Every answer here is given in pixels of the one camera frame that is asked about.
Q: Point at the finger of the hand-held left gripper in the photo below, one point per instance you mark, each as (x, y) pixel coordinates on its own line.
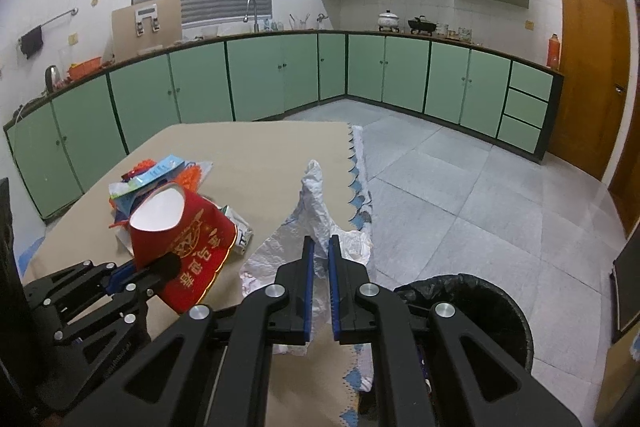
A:
(165, 268)
(120, 276)

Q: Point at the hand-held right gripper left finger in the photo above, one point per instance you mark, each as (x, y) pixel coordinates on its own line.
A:
(309, 287)

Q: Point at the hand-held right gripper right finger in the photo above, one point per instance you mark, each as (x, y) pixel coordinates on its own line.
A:
(334, 292)

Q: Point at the red gold printed paper bowl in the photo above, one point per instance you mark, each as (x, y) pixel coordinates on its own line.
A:
(195, 247)

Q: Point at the white plastic bag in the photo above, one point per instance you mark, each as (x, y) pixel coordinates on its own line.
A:
(315, 212)

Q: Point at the white green carton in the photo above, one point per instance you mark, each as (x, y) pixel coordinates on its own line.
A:
(240, 232)

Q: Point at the white blue plastic wrapper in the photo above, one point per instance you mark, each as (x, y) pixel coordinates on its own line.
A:
(120, 192)

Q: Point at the orange net bag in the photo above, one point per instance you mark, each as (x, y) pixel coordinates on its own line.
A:
(192, 174)

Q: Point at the blue snack packet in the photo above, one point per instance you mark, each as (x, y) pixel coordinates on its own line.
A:
(160, 169)

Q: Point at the table with beige cloth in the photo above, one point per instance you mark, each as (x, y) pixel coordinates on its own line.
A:
(240, 147)

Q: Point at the floral printed under cloth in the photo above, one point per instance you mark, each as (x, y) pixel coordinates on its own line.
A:
(361, 142)

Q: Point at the metal kettle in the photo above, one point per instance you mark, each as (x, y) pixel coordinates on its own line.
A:
(51, 79)

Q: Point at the orange plastic basket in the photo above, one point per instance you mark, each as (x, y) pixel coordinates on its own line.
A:
(85, 69)

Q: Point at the green lower kitchen cabinets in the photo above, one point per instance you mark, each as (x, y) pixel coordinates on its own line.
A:
(270, 77)

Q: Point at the brown cardboard board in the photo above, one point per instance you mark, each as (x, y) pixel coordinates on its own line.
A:
(170, 27)

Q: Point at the dark hanging towel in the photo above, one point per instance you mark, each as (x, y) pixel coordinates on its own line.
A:
(31, 42)

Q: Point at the metal towel bar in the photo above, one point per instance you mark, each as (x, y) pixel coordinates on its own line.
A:
(60, 17)

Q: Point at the metal sink faucet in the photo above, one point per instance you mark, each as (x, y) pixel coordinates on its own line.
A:
(251, 7)

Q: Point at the white cooking pot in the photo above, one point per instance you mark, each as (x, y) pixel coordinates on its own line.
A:
(388, 21)

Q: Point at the black wok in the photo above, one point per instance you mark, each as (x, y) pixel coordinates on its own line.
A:
(420, 26)

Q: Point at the cluster of glass jars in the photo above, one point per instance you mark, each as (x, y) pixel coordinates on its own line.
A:
(452, 32)

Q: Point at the black folding screen panel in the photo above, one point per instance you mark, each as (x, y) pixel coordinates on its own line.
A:
(629, 287)

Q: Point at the brown cardboard box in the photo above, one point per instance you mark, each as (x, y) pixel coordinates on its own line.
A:
(620, 382)

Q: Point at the wooden door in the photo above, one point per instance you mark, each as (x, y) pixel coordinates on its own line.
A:
(590, 72)
(631, 187)

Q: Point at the red thermos flask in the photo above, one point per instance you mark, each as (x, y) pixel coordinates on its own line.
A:
(553, 52)

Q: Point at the white plastic bracket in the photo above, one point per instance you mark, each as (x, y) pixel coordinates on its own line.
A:
(145, 19)

